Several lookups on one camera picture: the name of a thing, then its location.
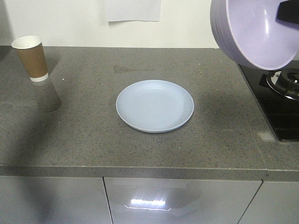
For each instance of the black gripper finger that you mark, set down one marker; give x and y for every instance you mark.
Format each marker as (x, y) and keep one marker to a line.
(288, 11)

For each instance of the lilac plastic bowl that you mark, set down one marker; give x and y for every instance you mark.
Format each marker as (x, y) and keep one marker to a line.
(249, 33)

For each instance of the brown paper cup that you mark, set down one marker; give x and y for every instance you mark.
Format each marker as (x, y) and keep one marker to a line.
(31, 54)

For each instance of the light blue round plate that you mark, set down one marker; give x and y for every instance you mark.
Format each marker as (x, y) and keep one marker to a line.
(154, 106)

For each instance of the black glass gas hob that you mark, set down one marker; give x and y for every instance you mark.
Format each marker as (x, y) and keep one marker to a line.
(277, 93)

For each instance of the white paper sheet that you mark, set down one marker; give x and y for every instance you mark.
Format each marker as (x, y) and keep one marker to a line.
(132, 10)

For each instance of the grey lower cabinet door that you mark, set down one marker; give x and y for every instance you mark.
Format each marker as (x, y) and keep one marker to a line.
(170, 201)

